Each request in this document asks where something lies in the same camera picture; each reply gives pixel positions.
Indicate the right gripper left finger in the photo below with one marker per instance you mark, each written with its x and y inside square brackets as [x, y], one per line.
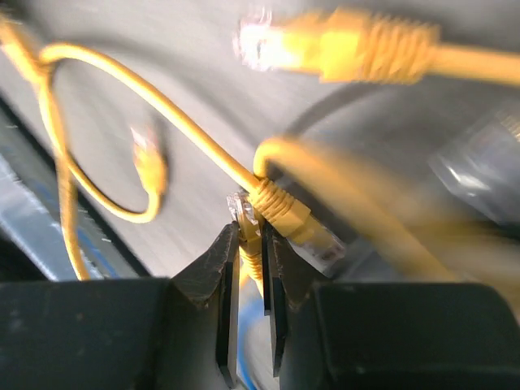
[145, 333]

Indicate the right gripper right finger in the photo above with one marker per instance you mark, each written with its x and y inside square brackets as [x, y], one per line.
[333, 335]

